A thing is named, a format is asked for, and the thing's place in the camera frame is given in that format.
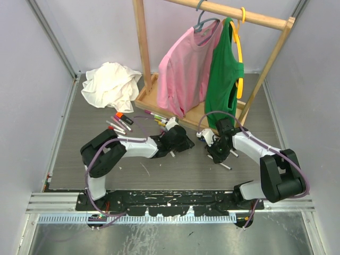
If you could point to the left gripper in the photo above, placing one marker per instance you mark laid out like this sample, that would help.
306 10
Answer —
186 144

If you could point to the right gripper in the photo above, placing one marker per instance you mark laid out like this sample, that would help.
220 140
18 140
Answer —
218 158

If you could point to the white marker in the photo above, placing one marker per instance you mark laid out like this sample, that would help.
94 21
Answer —
234 153

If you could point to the blue cap marker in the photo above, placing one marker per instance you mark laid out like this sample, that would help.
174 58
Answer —
222 164

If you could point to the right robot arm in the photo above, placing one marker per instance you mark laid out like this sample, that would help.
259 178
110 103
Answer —
280 173

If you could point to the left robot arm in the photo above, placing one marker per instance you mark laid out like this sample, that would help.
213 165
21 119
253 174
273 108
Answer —
103 152

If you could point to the yellow cap marker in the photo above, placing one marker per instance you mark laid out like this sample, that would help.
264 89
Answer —
161 122

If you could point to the green cap marker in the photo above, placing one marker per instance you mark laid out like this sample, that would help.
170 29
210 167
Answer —
160 118

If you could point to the magenta cap marker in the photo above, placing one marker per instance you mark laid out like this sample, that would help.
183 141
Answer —
149 112

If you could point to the orange black highlighter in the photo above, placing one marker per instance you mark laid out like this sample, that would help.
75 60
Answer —
124 118

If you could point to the pink cap marker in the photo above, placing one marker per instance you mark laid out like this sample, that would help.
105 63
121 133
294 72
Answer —
123 123

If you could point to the red cap marker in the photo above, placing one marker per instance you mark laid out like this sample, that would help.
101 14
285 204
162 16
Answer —
116 130

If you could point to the yellow clothes hanger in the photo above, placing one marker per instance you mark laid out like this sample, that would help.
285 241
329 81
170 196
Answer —
239 53

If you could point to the pink t-shirt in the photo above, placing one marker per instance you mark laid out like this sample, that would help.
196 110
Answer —
184 71

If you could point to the green tank top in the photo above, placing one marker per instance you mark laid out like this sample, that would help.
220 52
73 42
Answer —
216 101

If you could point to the white crumpled cloth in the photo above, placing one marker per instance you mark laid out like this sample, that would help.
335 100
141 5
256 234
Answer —
111 85

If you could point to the grey clothes hanger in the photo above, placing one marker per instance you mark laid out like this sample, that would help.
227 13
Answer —
199 27

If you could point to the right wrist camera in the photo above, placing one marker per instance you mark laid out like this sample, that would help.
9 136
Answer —
206 135

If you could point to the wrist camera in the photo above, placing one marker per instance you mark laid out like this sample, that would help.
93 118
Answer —
206 135
172 122

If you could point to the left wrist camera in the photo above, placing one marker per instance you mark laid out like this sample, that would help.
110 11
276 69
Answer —
172 122

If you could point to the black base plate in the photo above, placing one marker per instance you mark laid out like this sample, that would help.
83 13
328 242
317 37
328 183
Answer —
173 203

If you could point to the grey cable duct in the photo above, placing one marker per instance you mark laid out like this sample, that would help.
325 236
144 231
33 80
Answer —
146 219

